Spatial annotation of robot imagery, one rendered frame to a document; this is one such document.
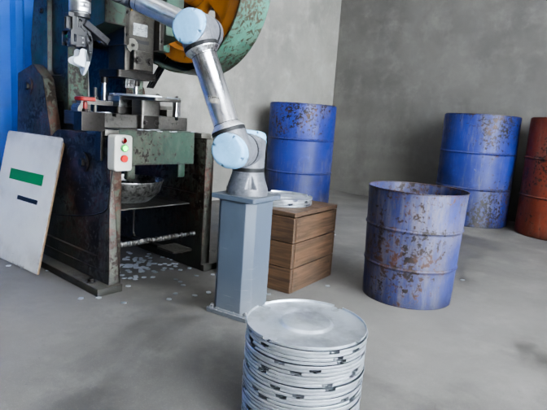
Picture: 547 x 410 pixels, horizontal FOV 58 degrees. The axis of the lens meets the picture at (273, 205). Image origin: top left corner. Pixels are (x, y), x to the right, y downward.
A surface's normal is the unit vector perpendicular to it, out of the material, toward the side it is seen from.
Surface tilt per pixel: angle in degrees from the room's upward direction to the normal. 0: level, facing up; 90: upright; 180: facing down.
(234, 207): 90
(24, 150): 78
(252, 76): 90
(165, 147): 90
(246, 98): 90
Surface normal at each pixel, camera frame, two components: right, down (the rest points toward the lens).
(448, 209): 0.31, 0.22
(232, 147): -0.27, 0.26
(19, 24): 0.75, 0.16
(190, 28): -0.35, 0.01
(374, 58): -0.66, 0.08
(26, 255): -0.58, -0.11
